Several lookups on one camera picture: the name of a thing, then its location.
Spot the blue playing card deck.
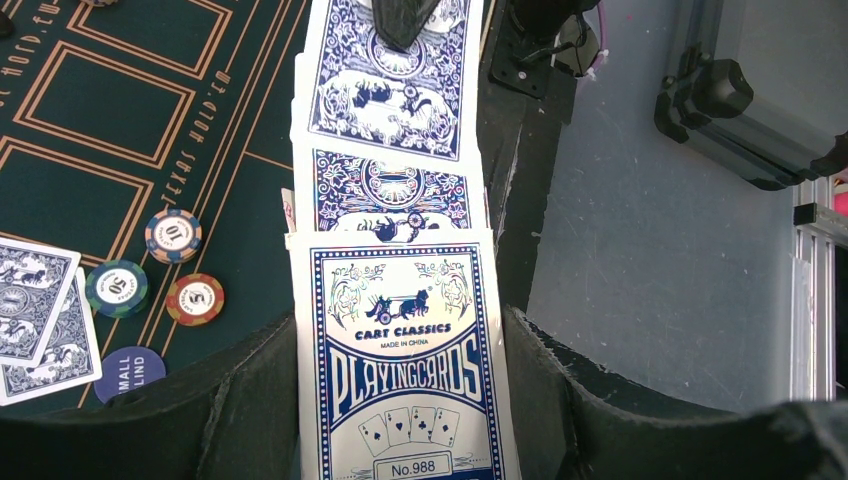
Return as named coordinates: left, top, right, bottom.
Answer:
left=287, top=228, right=520, bottom=479

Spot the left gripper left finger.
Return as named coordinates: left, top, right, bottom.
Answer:
left=1, top=314, right=298, bottom=479

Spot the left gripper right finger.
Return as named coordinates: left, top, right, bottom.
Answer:
left=502, top=306, right=847, bottom=479

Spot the card being pulled out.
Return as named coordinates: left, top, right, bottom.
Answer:
left=290, top=1, right=484, bottom=165

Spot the blue small blind button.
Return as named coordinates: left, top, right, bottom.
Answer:
left=93, top=346, right=167, bottom=403

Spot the next card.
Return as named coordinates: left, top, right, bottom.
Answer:
left=293, top=145, right=487, bottom=243

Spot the orange chip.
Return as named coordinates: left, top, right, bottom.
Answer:
left=165, top=273, right=225, bottom=327

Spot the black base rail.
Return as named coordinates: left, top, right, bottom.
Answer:
left=477, top=1, right=596, bottom=309

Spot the green chip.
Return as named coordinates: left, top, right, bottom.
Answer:
left=85, top=259, right=149, bottom=318

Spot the dark green poker mat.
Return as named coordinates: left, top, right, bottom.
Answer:
left=1, top=1, right=309, bottom=373

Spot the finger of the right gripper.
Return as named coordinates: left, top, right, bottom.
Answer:
left=372, top=0, right=439, bottom=52

